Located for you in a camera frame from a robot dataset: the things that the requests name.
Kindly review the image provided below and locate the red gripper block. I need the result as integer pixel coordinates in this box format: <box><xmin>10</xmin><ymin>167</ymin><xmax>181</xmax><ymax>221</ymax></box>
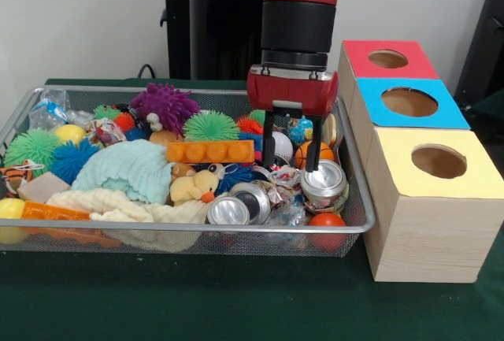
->
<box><xmin>246</xmin><ymin>64</ymin><xmax>340</xmax><ymax>172</ymax></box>

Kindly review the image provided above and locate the wooden box with three holes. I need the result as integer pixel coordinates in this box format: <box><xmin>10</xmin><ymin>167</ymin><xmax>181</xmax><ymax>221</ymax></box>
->
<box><xmin>334</xmin><ymin>39</ymin><xmax>504</xmax><ymax>284</ymax></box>

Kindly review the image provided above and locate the small baseball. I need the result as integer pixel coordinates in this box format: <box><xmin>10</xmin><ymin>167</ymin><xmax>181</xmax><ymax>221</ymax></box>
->
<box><xmin>274</xmin><ymin>132</ymin><xmax>295</xmax><ymax>163</ymax></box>

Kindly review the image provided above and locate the small basketball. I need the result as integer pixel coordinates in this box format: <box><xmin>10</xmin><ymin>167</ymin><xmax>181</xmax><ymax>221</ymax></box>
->
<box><xmin>294</xmin><ymin>140</ymin><xmax>335</xmax><ymax>171</ymax></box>

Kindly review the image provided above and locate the silver drink can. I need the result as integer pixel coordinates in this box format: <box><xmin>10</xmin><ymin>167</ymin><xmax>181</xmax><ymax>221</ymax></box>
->
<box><xmin>299</xmin><ymin>159</ymin><xmax>350</xmax><ymax>206</ymax></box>

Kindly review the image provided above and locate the orange toy building brick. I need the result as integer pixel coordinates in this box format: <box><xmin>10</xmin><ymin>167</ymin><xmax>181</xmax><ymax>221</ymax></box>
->
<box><xmin>165</xmin><ymin>139</ymin><xmax>256</xmax><ymax>165</ymax></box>

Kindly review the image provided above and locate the red-orange ball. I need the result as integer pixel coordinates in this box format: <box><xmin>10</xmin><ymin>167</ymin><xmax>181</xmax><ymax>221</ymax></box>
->
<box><xmin>307</xmin><ymin>212</ymin><xmax>347</xmax><ymax>251</ymax></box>

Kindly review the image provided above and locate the bright green spiky ball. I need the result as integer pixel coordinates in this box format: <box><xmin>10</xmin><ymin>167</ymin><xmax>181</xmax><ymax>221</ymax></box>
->
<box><xmin>181</xmin><ymin>109</ymin><xmax>240</xmax><ymax>142</ymax></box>

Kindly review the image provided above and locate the yellow plush duck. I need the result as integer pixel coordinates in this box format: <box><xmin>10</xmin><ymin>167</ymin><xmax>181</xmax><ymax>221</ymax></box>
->
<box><xmin>169</xmin><ymin>170</ymin><xmax>220</xmax><ymax>206</ymax></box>

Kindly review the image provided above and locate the purple spiky toy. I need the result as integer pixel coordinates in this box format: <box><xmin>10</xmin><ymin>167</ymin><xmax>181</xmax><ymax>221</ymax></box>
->
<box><xmin>129</xmin><ymin>83</ymin><xmax>201</xmax><ymax>137</ymax></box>

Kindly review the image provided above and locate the mint green cloth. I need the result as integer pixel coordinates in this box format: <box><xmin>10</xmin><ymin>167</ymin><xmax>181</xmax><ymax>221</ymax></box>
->
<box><xmin>71</xmin><ymin>139</ymin><xmax>174</xmax><ymax>205</ymax></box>

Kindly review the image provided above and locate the dark green table cloth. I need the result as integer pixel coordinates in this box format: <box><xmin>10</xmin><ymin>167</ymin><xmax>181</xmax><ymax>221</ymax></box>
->
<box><xmin>0</xmin><ymin>77</ymin><xmax>504</xmax><ymax>341</ymax></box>

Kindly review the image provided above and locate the green cloth side table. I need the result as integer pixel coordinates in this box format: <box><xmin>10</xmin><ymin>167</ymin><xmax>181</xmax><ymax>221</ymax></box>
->
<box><xmin>468</xmin><ymin>88</ymin><xmax>504</xmax><ymax>121</ymax></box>

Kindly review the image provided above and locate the blue spiky ball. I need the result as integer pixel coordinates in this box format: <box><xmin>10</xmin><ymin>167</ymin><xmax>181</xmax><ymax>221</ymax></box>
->
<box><xmin>50</xmin><ymin>139</ymin><xmax>99</xmax><ymax>185</ymax></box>

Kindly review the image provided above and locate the black upright panel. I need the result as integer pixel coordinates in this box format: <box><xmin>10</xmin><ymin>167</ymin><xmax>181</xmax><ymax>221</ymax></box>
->
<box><xmin>454</xmin><ymin>0</ymin><xmax>504</xmax><ymax>113</ymax></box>

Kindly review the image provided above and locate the shallow wire mesh bin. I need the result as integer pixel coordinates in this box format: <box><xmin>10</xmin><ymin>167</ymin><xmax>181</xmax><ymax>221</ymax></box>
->
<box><xmin>0</xmin><ymin>85</ymin><xmax>376</xmax><ymax>258</ymax></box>

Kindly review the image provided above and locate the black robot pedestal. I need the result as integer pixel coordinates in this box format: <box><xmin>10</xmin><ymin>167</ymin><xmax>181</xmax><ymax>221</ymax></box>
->
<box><xmin>151</xmin><ymin>0</ymin><xmax>265</xmax><ymax>81</ymax></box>

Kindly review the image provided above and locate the black cable loop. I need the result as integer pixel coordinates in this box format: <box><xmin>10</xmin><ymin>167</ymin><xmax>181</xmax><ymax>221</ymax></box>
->
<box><xmin>137</xmin><ymin>63</ymin><xmax>158</xmax><ymax>80</ymax></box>

